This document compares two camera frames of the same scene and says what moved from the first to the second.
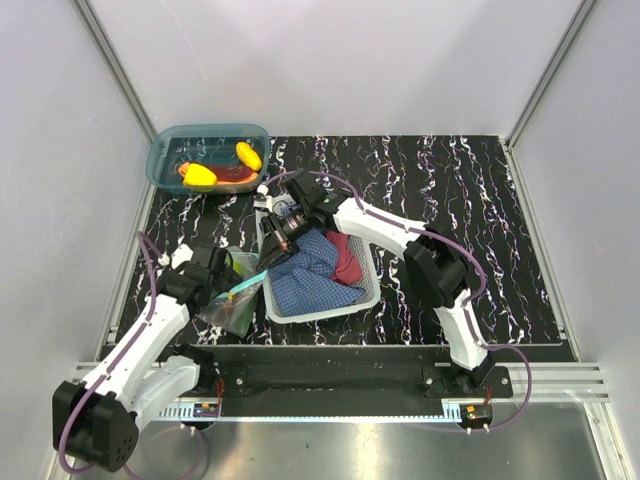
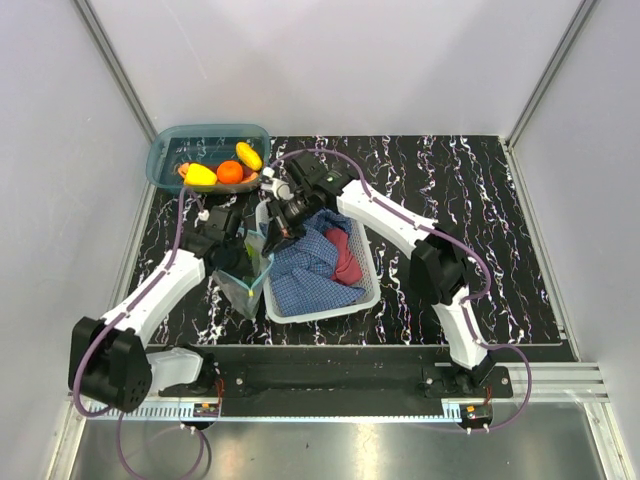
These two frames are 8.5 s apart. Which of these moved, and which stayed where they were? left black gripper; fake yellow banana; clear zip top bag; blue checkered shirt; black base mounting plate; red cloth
Moved: clear zip top bag; left black gripper
Stayed: red cloth; fake yellow banana; black base mounting plate; blue checkered shirt
